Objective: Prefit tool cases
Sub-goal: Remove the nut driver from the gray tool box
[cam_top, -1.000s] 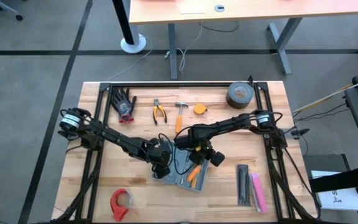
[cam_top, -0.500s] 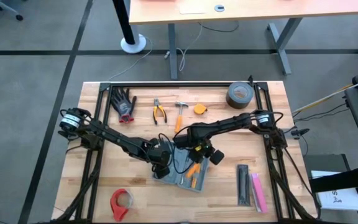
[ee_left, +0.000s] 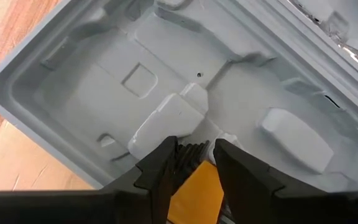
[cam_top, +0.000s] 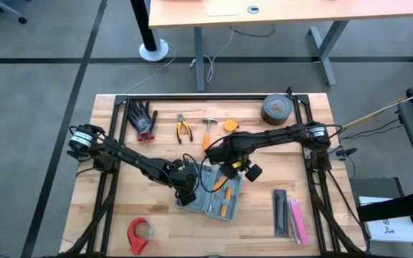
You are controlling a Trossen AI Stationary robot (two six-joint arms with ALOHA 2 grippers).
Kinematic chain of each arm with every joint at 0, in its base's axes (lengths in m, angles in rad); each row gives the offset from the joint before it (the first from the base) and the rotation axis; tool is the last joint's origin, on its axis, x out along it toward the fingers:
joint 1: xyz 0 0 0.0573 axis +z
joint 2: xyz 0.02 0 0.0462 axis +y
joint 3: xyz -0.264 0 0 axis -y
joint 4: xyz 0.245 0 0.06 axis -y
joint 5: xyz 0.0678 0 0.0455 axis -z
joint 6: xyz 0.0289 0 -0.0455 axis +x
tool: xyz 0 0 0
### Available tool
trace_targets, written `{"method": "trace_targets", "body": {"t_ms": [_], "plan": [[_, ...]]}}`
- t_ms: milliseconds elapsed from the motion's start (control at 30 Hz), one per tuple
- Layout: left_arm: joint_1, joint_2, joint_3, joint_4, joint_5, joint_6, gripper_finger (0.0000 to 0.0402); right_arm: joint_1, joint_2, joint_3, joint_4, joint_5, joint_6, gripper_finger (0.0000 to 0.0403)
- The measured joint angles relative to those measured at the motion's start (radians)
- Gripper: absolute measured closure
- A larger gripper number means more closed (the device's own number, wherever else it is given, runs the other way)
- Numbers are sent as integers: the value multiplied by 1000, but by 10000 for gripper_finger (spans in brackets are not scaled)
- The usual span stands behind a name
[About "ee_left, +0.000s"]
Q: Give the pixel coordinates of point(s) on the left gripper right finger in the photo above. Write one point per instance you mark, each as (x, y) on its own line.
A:
(244, 180)

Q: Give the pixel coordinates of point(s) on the grey plastic tool case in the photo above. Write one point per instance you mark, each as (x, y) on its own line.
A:
(135, 62)

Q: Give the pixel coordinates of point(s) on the small black orange tool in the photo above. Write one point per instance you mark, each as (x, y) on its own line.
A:
(197, 193)

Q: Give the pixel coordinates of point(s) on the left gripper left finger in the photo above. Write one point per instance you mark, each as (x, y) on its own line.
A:
(154, 174)

